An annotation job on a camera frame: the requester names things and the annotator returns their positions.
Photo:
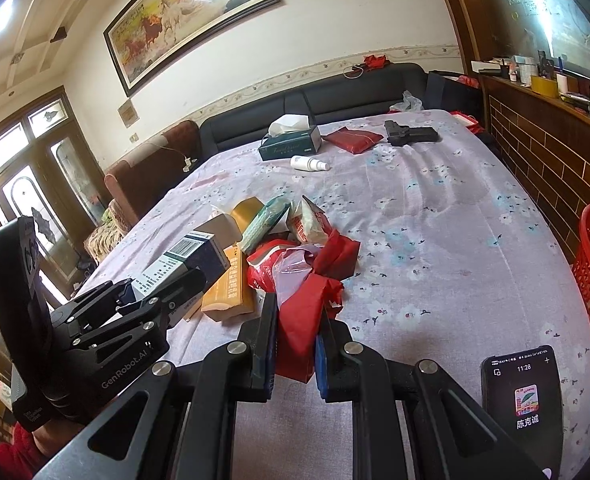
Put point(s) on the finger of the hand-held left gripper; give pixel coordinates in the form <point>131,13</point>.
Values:
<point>175,291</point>
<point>100,296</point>

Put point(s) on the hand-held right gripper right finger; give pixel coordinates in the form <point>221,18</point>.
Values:
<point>326,370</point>

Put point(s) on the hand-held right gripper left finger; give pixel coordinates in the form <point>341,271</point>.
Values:
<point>271,350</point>

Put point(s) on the dark blue white carton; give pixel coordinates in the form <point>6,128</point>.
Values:
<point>195,255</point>

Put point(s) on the orange cardboard box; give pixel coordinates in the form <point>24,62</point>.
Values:
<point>227,295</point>

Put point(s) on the clear red printed plastic bag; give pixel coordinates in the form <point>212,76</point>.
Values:
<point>280,265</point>

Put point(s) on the white red snack wrapper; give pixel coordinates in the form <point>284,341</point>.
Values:
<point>310,225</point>

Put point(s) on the person's left forearm red sleeve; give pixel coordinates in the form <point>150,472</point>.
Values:
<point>15,452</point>

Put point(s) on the floral cushion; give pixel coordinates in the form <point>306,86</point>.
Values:
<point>105,240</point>

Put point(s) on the beige open carton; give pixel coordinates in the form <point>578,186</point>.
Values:
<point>222,227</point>

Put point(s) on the green tissue packet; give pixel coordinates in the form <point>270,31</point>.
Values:
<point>262,222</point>

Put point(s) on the brown armchair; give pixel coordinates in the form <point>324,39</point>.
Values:
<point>145,175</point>

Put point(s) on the wooden glass door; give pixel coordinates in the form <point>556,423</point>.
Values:
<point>40,170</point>

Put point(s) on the green tissue box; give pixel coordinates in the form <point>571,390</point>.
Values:
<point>290,147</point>

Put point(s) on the white spray bottle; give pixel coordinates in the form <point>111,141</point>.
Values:
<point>307,162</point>

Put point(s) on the black smartphone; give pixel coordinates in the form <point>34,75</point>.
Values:
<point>505,435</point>

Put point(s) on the black sofa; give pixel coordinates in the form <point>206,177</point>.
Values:
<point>255,110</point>

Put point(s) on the dark red flat packet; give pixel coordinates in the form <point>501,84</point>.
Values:
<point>352,140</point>

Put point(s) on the black toy pistol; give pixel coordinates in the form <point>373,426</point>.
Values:
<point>410,135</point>

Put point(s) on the framed horse painting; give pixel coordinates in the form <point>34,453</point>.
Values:
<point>185,15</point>

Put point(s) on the white crumpled plastic bag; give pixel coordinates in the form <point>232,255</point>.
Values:
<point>407,102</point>

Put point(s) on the red gift box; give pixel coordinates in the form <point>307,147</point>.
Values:
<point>466,120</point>

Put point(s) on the black bag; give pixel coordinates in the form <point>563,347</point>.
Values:
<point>450,97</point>

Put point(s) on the wooden brick-pattern counter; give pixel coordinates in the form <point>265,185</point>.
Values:
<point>535,150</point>

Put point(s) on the small red cloth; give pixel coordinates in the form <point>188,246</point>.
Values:
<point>375,60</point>

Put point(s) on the yellow container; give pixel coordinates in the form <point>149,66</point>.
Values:
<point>544,86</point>

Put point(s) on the counter toiletries clutter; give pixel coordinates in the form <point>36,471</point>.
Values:
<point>575,92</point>

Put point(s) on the small wall plaque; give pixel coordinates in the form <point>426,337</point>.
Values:
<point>128,114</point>

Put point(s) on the large wall mirror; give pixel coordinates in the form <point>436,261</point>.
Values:
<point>550,5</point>

